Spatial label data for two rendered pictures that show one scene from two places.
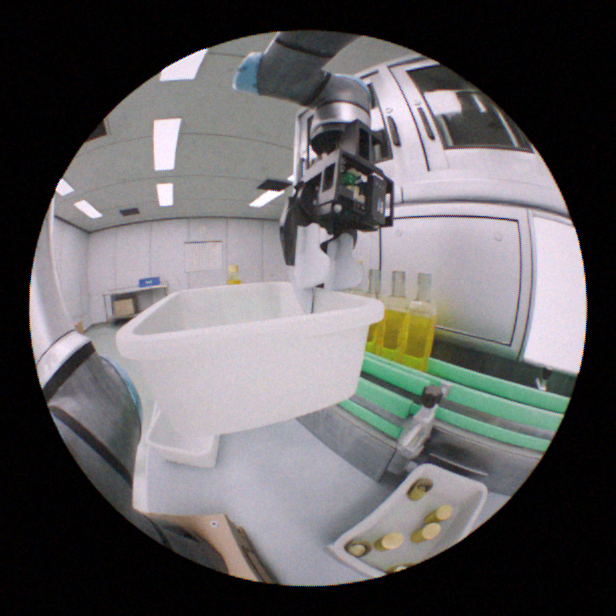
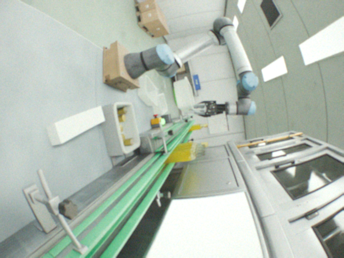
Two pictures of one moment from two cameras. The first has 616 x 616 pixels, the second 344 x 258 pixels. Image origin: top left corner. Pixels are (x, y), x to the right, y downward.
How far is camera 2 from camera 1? 71 cm
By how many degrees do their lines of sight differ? 30
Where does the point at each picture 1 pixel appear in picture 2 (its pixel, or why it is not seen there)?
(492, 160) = (272, 184)
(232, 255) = (219, 140)
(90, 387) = (174, 68)
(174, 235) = (228, 95)
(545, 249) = (229, 198)
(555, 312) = (197, 208)
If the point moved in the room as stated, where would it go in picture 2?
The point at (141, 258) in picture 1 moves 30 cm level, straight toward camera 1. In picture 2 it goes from (211, 74) to (211, 74)
